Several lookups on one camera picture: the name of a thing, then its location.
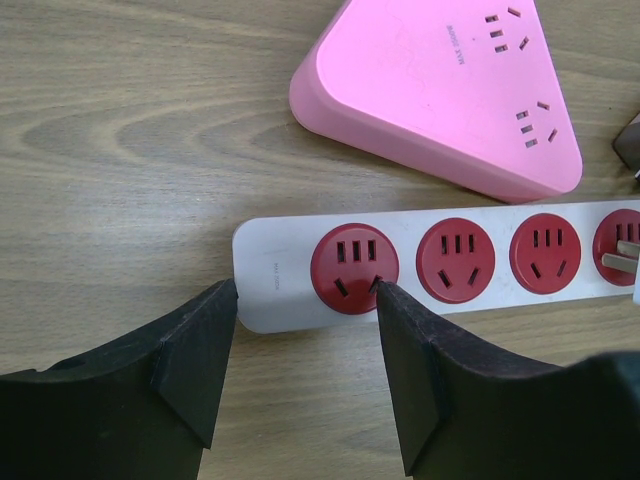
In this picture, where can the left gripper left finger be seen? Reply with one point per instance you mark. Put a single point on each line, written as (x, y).
(142, 406)

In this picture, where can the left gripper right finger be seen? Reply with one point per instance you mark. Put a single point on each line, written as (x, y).
(465, 408)

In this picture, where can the white red power strip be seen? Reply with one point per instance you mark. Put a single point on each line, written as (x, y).
(309, 272)

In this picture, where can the white USB charger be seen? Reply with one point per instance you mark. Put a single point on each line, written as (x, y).
(626, 259)

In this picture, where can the pink triangular power socket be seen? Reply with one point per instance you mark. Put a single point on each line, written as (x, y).
(462, 90)

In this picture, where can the small pink charger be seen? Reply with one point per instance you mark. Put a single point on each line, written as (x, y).
(627, 146)

